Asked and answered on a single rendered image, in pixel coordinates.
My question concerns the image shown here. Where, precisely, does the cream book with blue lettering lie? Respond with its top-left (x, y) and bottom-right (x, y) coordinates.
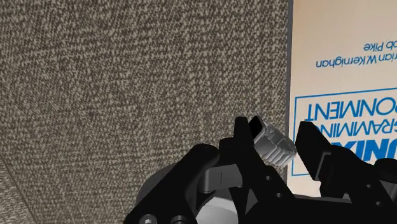
top-left (286, 0), bottom-right (397, 199)

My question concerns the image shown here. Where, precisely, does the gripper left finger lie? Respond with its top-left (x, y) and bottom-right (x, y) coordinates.
top-left (123, 116), bottom-right (295, 224)

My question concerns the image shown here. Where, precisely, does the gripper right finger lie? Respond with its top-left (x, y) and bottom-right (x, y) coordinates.
top-left (295, 120), bottom-right (397, 224)

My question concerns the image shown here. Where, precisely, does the grey ribbed wristwatch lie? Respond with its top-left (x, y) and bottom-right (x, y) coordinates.
top-left (249, 115), bottom-right (298, 170)

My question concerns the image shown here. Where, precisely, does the beige speckled fabric sofa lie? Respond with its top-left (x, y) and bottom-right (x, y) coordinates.
top-left (0, 0), bottom-right (294, 224)

